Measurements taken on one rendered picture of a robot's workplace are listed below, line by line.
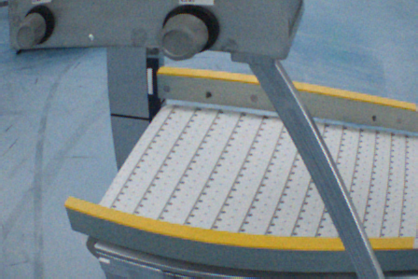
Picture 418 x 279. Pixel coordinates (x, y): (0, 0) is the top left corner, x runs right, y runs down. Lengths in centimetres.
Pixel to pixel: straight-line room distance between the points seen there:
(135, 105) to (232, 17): 46
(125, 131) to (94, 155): 141
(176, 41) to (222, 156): 33
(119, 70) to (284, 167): 25
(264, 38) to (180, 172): 31
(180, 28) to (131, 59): 44
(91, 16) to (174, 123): 35
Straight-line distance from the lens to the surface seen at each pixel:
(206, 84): 75
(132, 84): 80
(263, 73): 43
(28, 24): 41
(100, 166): 218
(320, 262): 50
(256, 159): 67
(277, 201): 61
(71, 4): 41
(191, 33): 35
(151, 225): 52
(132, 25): 39
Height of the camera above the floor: 120
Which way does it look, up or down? 30 degrees down
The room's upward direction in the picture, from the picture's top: 2 degrees counter-clockwise
